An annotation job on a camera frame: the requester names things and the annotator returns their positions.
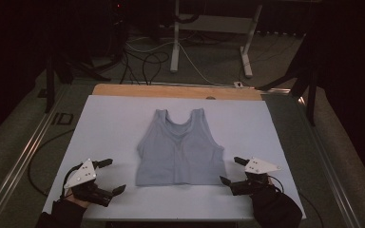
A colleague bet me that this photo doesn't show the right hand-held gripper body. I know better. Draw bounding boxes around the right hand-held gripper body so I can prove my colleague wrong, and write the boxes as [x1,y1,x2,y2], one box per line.
[229,157,282,197]

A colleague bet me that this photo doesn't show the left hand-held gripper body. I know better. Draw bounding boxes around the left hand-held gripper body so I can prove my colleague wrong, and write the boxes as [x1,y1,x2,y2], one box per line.
[62,158,115,208]

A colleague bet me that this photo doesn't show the grey tank top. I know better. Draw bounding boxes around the grey tank top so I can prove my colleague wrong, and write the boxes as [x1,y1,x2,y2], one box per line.
[135,107,226,187]

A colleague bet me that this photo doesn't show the person's left hand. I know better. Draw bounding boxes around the person's left hand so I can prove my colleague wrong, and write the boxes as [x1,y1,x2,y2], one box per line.
[64,193,91,210]

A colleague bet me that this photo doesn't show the white table mat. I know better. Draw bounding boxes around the white table mat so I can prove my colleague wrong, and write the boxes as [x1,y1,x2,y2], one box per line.
[42,94,307,221]

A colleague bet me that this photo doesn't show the black metal stand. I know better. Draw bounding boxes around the black metal stand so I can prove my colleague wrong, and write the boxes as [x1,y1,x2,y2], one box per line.
[256,31,319,127]
[43,47,112,114]

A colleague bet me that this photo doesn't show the dark computer tower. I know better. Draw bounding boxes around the dark computer tower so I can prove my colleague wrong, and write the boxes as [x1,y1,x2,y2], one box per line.
[106,0,129,60]

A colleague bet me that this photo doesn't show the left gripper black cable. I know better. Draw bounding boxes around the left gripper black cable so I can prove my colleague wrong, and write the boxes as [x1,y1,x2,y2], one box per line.
[59,162,84,201]

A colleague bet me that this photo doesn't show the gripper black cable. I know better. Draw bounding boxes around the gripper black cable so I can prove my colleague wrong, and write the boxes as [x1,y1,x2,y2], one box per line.
[59,162,84,201]
[267,175,325,228]

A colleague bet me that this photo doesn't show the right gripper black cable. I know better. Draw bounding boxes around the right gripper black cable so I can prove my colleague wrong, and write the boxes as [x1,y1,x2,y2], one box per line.
[267,175,325,228]

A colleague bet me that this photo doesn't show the black rectangular floor frame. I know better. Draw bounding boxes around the black rectangular floor frame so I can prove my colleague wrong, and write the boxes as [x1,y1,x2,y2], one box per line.
[50,111,75,126]

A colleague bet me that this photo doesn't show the metal floor rail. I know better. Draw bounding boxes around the metal floor rail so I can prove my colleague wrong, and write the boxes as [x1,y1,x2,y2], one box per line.
[0,85,69,228]
[259,86,363,228]

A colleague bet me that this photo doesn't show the white floor cable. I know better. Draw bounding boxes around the white floor cable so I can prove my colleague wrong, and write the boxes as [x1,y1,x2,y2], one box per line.
[125,37,238,88]

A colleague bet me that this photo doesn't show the black floor cable bundle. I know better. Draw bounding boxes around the black floor cable bundle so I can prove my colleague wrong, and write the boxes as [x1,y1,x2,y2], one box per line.
[119,47,171,86]

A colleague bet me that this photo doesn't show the white desk frame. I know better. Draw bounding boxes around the white desk frame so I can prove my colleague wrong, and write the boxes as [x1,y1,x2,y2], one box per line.
[169,0,264,79]

